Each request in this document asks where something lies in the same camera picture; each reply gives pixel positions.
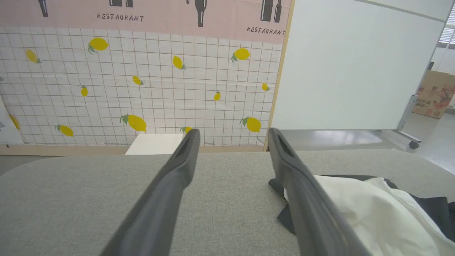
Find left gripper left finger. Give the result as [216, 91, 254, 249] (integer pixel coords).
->
[100, 129, 201, 256]

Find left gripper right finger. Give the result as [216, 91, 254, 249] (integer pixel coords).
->
[268, 128, 370, 256]

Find white garment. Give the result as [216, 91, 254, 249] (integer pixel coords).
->
[283, 175, 455, 256]

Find black garment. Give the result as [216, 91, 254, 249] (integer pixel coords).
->
[268, 174, 455, 243]

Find white box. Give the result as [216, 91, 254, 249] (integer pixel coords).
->
[125, 133, 186, 155]

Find lemon print tile backdrop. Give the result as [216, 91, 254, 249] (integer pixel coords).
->
[0, 0, 296, 156]

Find white partition board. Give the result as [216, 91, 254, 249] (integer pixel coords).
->
[271, 0, 455, 131]

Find printed cardboard box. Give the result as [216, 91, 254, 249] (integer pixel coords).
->
[412, 70, 455, 119]

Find window blinds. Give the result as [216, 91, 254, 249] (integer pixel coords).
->
[438, 6, 455, 45]

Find white board with metal frame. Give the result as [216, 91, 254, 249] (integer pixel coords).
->
[382, 94, 422, 149]

